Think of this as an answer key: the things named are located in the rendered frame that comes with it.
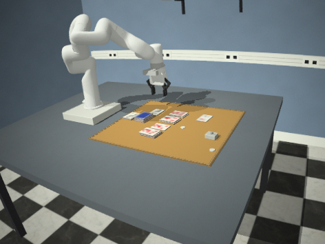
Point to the orange-tan rectangular mat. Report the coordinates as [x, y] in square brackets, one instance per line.
[188, 143]

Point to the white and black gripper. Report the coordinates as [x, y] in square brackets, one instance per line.
[161, 79]

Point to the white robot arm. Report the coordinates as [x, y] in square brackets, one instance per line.
[77, 55]

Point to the blue card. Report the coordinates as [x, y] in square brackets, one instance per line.
[143, 115]

